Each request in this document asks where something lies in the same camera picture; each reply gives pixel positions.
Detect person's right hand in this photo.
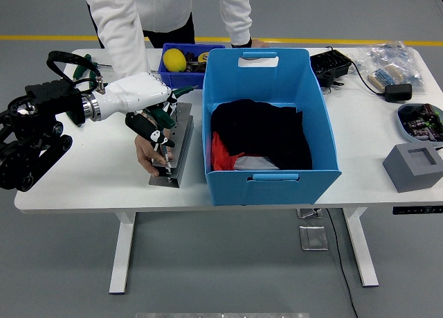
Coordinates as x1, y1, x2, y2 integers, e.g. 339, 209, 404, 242
134, 132, 168, 177

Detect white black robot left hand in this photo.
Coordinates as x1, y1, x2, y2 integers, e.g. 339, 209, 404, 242
98, 71, 179, 149

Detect large green T-handle hex key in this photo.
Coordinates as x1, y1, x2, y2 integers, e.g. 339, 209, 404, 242
140, 103, 177, 184

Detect grey metal tool rack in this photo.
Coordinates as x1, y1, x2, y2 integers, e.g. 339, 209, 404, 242
148, 102, 195, 189

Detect small green T-handle hex key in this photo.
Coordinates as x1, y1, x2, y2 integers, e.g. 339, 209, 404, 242
172, 85, 200, 122

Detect large light blue box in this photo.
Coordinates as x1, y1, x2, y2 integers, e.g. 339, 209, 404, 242
201, 47, 343, 207

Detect small dark blue bin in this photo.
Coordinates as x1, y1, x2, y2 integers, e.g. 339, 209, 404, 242
158, 42, 226, 90

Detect yellow lemon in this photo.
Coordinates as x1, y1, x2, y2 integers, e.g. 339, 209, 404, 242
162, 48, 188, 73

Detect dark small parts heap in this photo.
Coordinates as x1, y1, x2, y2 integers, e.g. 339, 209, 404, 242
184, 51, 208, 73

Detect black plastic tray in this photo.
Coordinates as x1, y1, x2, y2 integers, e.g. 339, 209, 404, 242
309, 48, 353, 80

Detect red cloth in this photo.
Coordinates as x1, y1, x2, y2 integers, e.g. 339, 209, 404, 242
210, 131, 245, 173

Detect black round socket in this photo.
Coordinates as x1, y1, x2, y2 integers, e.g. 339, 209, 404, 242
318, 70, 337, 89

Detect black cloth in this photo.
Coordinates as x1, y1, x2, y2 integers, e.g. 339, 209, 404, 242
210, 98, 314, 171

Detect person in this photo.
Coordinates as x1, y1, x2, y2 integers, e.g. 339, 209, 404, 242
82, 0, 270, 80

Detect white table leg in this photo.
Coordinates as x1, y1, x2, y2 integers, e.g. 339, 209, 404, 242
342, 207, 380, 288
109, 212, 136, 295

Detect grey white cloth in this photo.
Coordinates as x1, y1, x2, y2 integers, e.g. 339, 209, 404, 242
234, 154, 280, 172

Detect tan resistor strip bundle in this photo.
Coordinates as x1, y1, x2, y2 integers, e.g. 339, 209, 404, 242
367, 64, 405, 92

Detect clear plastic parts bags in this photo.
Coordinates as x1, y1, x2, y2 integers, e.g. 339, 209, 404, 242
352, 40, 426, 94

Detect black power adapter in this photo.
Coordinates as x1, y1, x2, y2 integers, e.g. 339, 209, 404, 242
383, 83, 413, 103

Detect light blue plate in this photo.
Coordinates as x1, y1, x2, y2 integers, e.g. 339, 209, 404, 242
396, 103, 443, 144

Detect electronic components heap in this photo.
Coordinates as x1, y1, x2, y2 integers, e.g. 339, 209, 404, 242
398, 103, 443, 141

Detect grey foam block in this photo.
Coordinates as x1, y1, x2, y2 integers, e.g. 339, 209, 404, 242
381, 143, 443, 194

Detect black table control panel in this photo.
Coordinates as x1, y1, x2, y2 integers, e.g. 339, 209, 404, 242
392, 205, 443, 215

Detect black adapter cord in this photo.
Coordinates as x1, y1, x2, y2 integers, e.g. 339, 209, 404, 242
325, 46, 387, 97

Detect black floor cable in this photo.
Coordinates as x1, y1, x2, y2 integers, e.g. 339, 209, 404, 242
325, 209, 359, 318

